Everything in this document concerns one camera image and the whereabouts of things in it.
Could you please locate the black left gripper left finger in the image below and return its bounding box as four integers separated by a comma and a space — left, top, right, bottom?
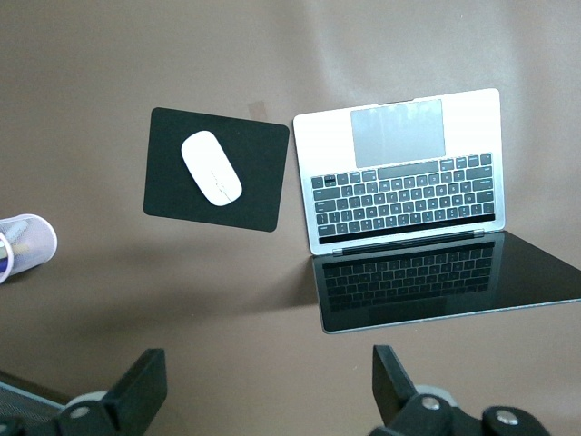
56, 348, 168, 436

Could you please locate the white computer mouse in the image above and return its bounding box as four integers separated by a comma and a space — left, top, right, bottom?
180, 130, 243, 208

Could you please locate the black mouse pad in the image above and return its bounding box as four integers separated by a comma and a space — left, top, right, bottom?
143, 106, 291, 234

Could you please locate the silver laptop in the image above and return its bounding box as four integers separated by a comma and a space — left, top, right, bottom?
292, 87, 581, 335

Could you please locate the grey mesh wire tray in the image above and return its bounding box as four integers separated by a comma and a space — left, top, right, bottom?
0, 368, 74, 436

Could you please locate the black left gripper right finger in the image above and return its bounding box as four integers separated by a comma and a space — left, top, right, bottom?
368, 344, 553, 436

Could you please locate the pink mesh pen cup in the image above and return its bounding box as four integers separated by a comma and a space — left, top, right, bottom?
0, 213, 58, 285

